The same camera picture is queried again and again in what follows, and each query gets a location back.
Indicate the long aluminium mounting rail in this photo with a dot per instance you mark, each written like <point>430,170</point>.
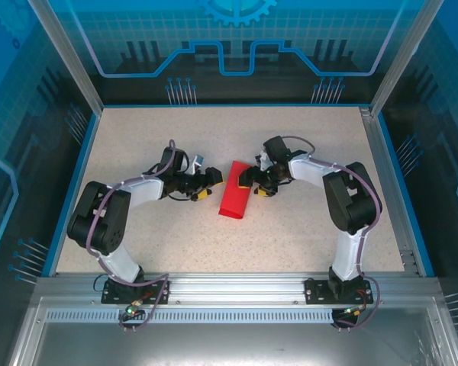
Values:
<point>233,289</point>

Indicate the red paper sheet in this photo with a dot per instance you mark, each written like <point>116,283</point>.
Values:
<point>233,202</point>

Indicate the aluminium frame post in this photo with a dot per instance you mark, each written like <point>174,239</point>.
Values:
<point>69,57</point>
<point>398,57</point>

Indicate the small connector with green LED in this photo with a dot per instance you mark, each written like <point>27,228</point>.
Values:
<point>353,310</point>
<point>133,308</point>

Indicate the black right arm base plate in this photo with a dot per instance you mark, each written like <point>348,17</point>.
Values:
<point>313,291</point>

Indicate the steel sheet metal tray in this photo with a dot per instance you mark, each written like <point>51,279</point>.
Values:
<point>233,345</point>

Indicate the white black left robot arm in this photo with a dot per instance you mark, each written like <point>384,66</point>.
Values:
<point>145,192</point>

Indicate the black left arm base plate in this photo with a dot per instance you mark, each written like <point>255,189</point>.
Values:
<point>108,295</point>

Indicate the blue table edge strip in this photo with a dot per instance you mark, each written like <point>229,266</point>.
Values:
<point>391,152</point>
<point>74,190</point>

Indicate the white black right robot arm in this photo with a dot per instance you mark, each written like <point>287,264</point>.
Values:
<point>309,171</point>

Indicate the aluminium table side rail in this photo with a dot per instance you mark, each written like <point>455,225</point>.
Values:
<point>379,152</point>

